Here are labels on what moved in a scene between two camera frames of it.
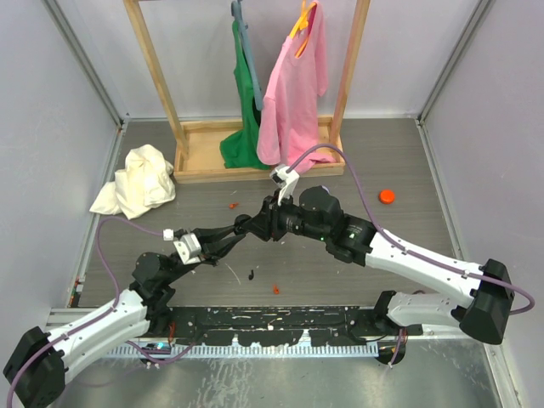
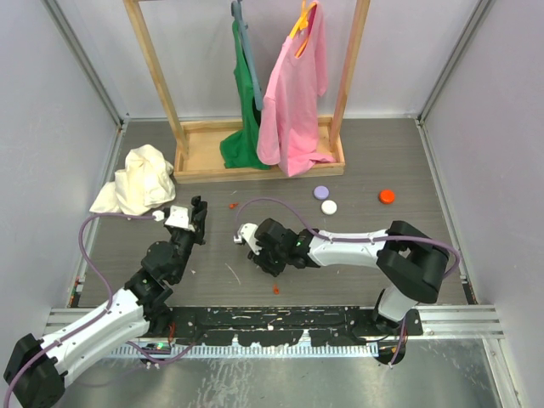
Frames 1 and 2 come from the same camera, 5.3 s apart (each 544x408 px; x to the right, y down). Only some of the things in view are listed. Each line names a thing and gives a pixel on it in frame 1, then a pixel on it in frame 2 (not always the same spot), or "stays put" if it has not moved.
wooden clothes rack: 198,143 stays put
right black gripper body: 288,221 to 273,260
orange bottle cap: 387,196 stays put
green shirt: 241,151 stays put
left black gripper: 212,249 to 196,222
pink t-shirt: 289,125 stays put
